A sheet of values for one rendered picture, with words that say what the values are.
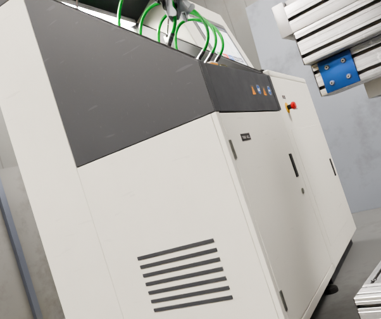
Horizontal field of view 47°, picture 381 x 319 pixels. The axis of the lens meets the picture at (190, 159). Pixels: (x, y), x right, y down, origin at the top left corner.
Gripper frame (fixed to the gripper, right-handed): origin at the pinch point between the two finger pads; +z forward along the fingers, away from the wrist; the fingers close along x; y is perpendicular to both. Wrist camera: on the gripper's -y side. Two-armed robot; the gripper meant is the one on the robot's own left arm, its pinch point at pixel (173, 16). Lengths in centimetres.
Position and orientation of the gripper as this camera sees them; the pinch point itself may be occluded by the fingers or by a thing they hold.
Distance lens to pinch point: 164.5
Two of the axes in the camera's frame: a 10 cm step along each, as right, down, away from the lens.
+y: 6.4, 4.7, -6.1
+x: 7.7, -4.6, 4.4
